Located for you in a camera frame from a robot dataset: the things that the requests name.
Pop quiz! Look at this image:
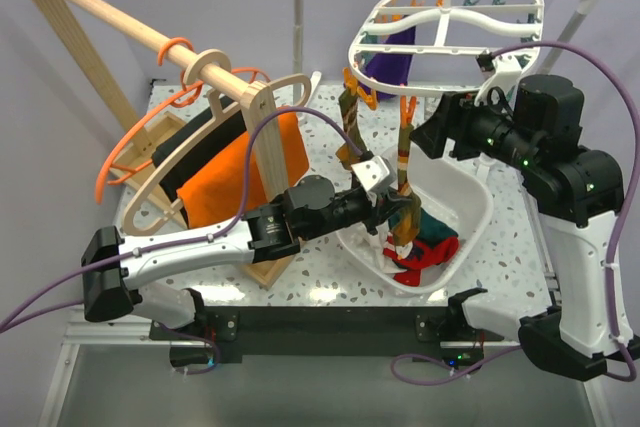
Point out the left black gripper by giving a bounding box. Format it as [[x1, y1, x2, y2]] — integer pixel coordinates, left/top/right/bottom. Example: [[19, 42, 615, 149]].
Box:
[[301, 187, 411, 243]]

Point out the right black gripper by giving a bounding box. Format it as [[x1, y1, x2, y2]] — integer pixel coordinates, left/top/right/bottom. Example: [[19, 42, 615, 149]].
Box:
[[410, 87, 541, 170]]

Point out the white sock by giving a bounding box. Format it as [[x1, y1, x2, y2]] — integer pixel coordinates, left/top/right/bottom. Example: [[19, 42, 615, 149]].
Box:
[[355, 227, 395, 272]]

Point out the striped olive sock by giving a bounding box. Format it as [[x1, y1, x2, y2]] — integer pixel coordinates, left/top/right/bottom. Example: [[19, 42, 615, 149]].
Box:
[[390, 114, 421, 247], [336, 88, 367, 170]]

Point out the red santa sock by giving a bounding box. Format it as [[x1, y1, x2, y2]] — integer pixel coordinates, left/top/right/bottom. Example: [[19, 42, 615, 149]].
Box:
[[382, 236, 459, 271], [393, 269, 422, 287]]

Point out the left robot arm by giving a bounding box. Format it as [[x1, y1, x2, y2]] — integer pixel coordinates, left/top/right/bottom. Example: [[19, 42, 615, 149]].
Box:
[[81, 176, 408, 339]]

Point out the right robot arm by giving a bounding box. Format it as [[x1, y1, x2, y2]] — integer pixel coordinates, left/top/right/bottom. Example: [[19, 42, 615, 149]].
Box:
[[410, 74, 639, 381]]

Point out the white clip sock hanger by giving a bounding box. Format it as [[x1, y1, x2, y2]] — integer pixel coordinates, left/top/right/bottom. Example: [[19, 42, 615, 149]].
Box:
[[343, 0, 545, 110]]

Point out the orange plastic hanger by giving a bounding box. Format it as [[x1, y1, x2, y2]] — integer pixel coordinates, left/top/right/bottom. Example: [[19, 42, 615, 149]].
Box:
[[90, 36, 271, 204]]

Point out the wooden hanger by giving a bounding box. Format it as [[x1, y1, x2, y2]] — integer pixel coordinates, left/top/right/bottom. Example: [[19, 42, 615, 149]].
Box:
[[121, 72, 321, 236]]

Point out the white plastic basin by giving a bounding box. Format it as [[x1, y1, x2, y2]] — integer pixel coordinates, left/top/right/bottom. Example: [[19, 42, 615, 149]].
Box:
[[337, 146, 494, 297]]

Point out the purple sock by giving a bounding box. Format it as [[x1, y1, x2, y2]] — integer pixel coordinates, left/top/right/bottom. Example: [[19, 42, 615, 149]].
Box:
[[364, 27, 416, 85]]

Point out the orange cloth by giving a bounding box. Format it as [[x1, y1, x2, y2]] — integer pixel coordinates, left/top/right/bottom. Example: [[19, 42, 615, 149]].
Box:
[[177, 113, 309, 229]]

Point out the black cloth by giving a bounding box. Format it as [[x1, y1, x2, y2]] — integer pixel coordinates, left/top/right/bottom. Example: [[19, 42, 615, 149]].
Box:
[[152, 108, 247, 228]]

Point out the wooden clothes rack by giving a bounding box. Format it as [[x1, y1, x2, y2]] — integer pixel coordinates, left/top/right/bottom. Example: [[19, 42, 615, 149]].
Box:
[[3, 0, 301, 291]]

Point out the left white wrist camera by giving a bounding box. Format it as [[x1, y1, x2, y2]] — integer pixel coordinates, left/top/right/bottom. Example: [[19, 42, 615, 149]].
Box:
[[352, 155, 396, 195]]

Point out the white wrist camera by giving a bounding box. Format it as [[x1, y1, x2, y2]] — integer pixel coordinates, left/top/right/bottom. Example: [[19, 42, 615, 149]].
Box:
[[352, 155, 396, 195], [474, 53, 522, 105]]

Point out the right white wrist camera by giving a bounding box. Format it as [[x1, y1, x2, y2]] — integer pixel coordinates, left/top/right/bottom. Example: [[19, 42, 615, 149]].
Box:
[[474, 53, 522, 105]]

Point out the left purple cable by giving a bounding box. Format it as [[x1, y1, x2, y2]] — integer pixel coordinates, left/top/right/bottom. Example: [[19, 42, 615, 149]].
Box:
[[0, 105, 374, 333]]

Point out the purple cable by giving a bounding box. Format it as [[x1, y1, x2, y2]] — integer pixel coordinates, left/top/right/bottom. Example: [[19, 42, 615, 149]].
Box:
[[0, 105, 374, 333], [389, 41, 640, 387]]

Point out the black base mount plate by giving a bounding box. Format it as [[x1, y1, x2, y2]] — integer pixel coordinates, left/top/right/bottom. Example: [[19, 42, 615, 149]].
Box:
[[150, 307, 485, 368]]

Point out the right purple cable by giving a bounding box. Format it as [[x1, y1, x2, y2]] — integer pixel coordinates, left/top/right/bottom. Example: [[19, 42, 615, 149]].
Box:
[[389, 41, 640, 387]]

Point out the aluminium frame rail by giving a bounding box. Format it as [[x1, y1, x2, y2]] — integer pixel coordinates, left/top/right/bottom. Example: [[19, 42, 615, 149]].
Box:
[[37, 307, 175, 426]]

